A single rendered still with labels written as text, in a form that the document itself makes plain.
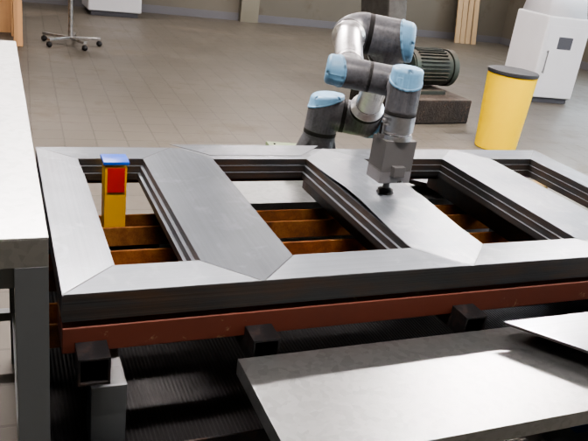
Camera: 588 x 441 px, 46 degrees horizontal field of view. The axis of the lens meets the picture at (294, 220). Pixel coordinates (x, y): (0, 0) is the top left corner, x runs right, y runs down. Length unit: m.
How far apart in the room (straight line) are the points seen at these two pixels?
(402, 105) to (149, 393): 0.83
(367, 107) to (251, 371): 1.31
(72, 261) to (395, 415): 0.60
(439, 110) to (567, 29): 2.49
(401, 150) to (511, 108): 4.18
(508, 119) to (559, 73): 2.81
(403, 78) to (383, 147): 0.16
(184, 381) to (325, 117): 1.19
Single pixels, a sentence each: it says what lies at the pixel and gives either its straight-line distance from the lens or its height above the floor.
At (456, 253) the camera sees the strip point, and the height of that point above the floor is 0.87.
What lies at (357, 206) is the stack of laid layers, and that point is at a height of 0.86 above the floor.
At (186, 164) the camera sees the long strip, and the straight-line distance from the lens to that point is 1.74.
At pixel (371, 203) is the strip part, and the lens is 1.61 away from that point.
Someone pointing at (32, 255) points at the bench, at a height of 1.03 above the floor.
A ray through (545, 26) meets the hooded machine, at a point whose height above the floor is 0.84.
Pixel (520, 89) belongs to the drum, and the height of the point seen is 0.53.
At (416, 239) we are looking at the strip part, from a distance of 1.48.
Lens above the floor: 1.43
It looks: 22 degrees down
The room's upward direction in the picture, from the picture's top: 8 degrees clockwise
